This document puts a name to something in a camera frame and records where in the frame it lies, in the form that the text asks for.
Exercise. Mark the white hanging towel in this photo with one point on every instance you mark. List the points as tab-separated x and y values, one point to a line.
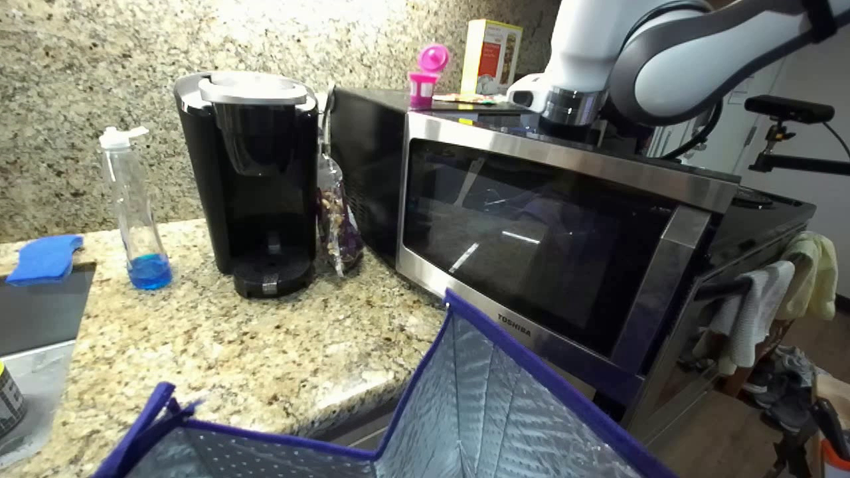
748	316

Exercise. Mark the blue sponge cloth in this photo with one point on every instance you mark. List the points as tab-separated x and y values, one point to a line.
45	261

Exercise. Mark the open microwave door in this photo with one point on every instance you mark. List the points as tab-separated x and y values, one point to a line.
582	252

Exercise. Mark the white green food box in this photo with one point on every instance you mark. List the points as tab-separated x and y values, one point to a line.
490	55

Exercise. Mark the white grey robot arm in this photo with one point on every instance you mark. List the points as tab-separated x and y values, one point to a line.
662	61

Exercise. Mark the blue insulated tote bag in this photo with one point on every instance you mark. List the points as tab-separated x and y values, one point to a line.
478	403

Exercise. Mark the yellow hanging towel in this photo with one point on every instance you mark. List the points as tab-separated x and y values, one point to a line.
816	274

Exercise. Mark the black single-serve coffee maker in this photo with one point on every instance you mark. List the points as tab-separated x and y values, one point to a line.
254	146

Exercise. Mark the black stainless microwave oven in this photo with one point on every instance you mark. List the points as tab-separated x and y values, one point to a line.
367	135

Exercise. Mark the clear bottle blue liquid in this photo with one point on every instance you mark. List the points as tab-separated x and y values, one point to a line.
146	261

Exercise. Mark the pink reusable coffee pod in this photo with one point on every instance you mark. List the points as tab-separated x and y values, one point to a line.
432	65

